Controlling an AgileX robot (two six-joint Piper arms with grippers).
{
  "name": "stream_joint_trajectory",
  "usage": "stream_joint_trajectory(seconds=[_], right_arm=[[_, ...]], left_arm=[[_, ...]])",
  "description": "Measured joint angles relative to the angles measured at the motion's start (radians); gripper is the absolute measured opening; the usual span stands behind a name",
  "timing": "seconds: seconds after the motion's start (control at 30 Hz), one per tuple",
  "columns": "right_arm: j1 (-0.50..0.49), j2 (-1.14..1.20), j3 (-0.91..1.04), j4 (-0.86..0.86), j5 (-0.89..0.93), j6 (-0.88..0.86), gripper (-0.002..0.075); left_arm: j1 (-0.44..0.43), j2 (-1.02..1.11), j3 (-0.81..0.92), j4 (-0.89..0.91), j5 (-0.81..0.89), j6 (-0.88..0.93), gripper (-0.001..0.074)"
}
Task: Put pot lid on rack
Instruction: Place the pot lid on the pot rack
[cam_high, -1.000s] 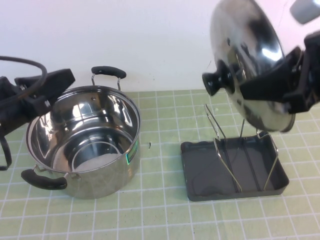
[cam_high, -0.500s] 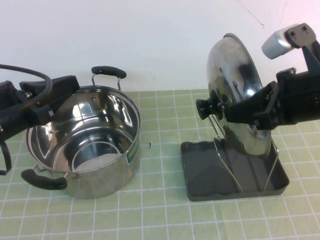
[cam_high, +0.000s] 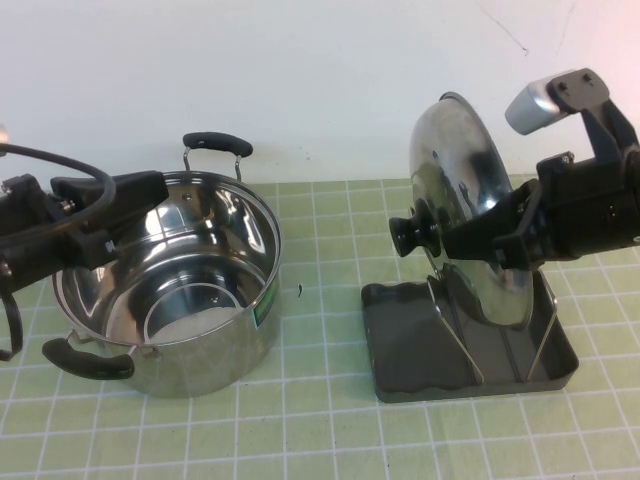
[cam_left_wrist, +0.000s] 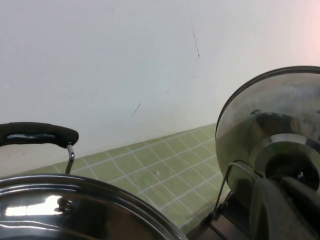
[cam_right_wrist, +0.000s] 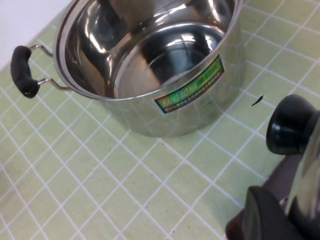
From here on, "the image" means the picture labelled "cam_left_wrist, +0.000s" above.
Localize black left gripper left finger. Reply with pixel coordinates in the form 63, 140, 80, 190
251, 176, 288, 240

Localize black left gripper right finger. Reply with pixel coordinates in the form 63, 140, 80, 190
274, 174, 320, 240

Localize dark tray wire lid rack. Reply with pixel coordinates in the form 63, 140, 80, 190
199, 162, 258, 240

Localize steel pot lid black knob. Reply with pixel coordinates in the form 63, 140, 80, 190
215, 65, 320, 201

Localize green checked tablecloth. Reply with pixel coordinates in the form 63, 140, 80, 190
19, 122, 235, 240

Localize stainless steel pot black handles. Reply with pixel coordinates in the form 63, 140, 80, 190
0, 121, 189, 240

